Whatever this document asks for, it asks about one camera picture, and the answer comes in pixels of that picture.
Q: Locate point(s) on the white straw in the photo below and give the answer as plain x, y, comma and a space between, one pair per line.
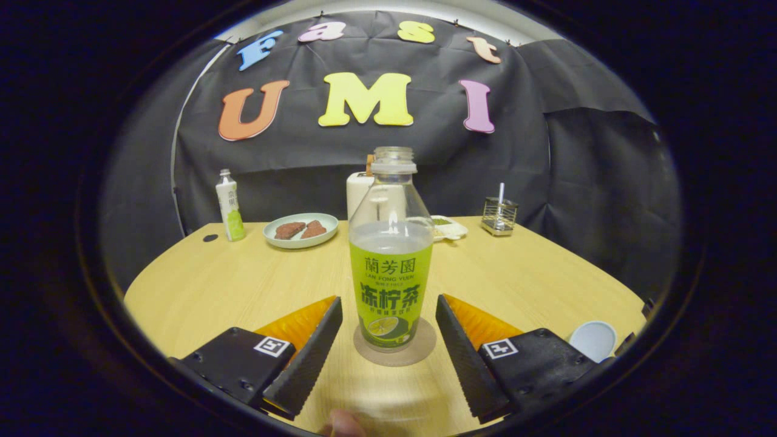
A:
501, 191

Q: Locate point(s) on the pale green plate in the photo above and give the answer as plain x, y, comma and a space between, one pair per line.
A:
300, 243

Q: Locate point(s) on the small white green bottle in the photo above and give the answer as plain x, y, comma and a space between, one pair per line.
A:
230, 206

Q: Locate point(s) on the white toaster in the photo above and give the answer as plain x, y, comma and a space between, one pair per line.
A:
357, 194

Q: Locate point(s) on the brown bread slice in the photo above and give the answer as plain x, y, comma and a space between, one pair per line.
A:
314, 229
288, 230

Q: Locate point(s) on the green label juice bottle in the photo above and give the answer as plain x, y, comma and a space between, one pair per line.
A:
391, 285

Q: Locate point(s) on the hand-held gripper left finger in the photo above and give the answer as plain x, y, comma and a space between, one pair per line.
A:
309, 364

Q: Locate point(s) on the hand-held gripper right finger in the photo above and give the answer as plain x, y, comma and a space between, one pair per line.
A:
467, 364

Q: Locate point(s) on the round brown coaster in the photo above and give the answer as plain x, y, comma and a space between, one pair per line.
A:
394, 359

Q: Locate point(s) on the wooden table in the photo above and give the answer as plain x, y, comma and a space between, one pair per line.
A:
243, 285

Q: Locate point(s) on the white divided snack tray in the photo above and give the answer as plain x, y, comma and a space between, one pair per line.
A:
454, 230

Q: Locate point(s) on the toast slice in toaster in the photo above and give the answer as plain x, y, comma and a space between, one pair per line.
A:
369, 165

